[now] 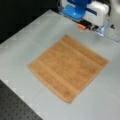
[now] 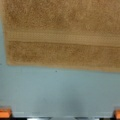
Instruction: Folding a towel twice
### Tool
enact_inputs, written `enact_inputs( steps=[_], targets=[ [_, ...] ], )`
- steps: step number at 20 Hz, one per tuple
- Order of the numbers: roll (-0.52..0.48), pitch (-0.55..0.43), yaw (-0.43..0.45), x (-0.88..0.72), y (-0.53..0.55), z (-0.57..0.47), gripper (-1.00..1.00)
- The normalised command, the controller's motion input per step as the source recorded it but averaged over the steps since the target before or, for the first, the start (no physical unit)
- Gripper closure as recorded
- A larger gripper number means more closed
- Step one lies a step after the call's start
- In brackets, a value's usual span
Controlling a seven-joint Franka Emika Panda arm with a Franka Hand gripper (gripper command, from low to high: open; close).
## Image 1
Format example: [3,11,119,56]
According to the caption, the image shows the blue and white gripper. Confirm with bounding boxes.
[62,0,92,20]

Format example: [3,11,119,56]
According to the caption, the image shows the tan terry cloth towel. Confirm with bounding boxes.
[28,35,108,103]

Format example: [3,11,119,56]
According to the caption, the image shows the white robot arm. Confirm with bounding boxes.
[62,0,109,26]

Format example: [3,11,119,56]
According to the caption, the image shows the orange clamp tab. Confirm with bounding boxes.
[78,24,86,29]

